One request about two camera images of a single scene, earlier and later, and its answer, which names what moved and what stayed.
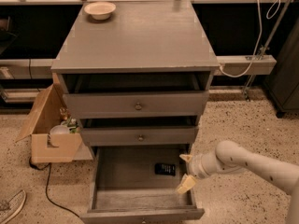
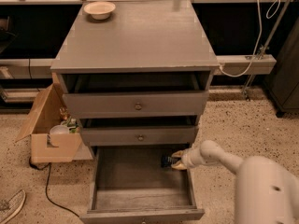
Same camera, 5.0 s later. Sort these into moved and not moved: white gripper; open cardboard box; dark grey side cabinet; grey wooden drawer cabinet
Moved: white gripper
Not moved: grey wooden drawer cabinet; open cardboard box; dark grey side cabinet
